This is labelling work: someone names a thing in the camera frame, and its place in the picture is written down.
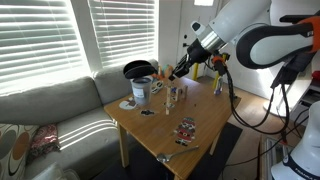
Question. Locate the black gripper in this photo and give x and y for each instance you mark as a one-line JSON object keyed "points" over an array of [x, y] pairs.
{"points": [[195, 54]]}

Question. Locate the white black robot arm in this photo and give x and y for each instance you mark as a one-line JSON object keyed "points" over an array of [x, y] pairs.
{"points": [[259, 44]]}

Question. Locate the tall standing wooden block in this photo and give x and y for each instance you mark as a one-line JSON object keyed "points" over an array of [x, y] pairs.
{"points": [[168, 96]]}

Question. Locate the white sunglasses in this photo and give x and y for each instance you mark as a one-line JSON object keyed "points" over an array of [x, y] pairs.
{"points": [[156, 87]]}

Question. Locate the light wooden table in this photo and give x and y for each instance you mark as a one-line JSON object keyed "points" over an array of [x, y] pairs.
{"points": [[156, 132]]}

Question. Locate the small black toy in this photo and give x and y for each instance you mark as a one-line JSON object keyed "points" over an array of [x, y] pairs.
{"points": [[147, 112]]}

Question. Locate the round grey sticker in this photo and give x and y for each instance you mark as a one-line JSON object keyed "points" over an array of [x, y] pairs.
{"points": [[128, 104]]}

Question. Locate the metal spoon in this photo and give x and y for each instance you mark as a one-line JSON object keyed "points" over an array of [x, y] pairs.
{"points": [[163, 158]]}

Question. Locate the grey sofa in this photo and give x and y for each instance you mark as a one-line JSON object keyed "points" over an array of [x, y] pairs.
{"points": [[87, 135]]}

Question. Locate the red patterned pillow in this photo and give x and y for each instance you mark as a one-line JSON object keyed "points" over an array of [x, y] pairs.
{"points": [[44, 142]]}

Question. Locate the circle patterned cushion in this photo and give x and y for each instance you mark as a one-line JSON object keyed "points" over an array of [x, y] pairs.
{"points": [[15, 141]]}

